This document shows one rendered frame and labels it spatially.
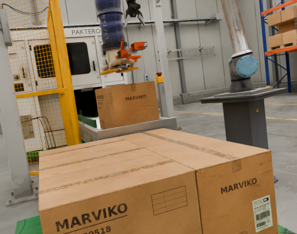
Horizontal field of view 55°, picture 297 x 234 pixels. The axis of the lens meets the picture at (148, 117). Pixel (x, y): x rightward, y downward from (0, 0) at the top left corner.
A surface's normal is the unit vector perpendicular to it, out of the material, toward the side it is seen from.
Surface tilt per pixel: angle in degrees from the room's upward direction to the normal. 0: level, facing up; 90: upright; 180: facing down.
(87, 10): 90
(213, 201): 90
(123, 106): 90
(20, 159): 90
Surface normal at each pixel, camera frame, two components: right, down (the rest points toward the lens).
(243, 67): -0.06, 0.20
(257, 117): 0.65, -0.01
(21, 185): 0.36, 0.05
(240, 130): -0.75, 0.17
